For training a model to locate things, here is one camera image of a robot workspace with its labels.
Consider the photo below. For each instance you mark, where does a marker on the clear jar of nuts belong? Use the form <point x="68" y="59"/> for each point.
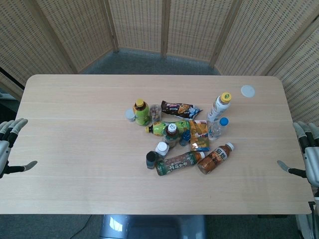
<point x="155" y="113"/>

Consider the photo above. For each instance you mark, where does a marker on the small grey can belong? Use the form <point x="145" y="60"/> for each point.
<point x="129" y="115"/>

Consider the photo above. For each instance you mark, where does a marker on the dark brown snack bag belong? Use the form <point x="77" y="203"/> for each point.
<point x="178" y="108"/>

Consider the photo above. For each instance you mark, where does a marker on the clear water bottle blue cap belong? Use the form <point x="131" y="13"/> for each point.
<point x="216" y="130"/>

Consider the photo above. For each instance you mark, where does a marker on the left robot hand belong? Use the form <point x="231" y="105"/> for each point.
<point x="5" y="149"/>

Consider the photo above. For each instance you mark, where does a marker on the upright green bottle yellow cap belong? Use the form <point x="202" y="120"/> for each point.
<point x="141" y="113"/>

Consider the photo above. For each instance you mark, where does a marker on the small jar white lid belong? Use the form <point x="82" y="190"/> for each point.
<point x="162" y="149"/>

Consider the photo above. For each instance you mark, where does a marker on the orange chips bag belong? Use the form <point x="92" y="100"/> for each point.
<point x="199" y="135"/>

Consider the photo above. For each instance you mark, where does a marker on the small blue bottle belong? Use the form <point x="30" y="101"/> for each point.
<point x="185" y="139"/>

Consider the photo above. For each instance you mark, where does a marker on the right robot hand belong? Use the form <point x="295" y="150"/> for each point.
<point x="312" y="159"/>

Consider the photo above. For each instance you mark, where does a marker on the brown tea bottle orange label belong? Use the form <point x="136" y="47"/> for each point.
<point x="214" y="159"/>

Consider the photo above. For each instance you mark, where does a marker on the green bottle lying yellow cap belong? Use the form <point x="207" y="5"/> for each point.
<point x="160" y="128"/>

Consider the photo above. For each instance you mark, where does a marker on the white frame part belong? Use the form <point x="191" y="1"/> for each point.
<point x="307" y="227"/>

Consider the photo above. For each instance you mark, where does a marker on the dark blue cup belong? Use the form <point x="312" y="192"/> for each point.
<point x="151" y="160"/>

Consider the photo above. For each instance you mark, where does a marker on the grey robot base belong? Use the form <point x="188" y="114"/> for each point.
<point x="152" y="227"/>

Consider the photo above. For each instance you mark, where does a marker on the brown tea bottle white cap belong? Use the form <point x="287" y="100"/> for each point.
<point x="171" y="135"/>

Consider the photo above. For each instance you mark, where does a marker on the white bottle yellow cap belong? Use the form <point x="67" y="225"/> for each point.
<point x="218" y="107"/>

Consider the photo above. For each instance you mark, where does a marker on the woven bamboo folding screen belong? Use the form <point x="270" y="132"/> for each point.
<point x="139" y="25"/>

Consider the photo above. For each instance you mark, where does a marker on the tea bottle green label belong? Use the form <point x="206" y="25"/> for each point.
<point x="177" y="164"/>

